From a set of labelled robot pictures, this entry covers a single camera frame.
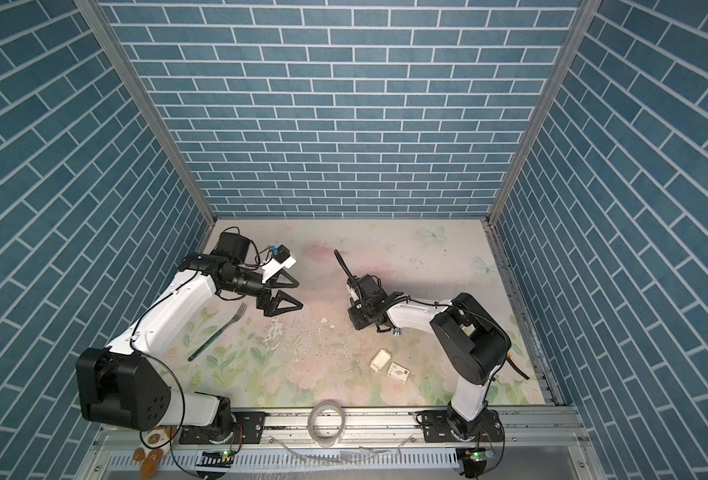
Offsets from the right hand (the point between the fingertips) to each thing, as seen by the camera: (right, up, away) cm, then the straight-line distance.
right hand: (353, 311), depth 93 cm
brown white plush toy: (-45, -25, -24) cm, 57 cm away
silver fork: (-42, -6, -4) cm, 43 cm away
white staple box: (+13, -14, -11) cm, 22 cm away
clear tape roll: (-6, -25, -17) cm, 30 cm away
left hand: (-14, +9, -18) cm, 24 cm away
